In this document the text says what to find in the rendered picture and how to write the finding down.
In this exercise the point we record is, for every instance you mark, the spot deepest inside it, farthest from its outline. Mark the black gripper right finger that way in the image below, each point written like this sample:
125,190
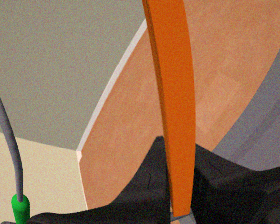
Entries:
226,193

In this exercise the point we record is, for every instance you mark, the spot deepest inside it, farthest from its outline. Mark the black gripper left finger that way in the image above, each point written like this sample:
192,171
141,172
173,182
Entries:
144,200

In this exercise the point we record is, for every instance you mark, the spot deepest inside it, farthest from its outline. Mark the orange handle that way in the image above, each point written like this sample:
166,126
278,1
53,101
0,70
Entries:
172,55

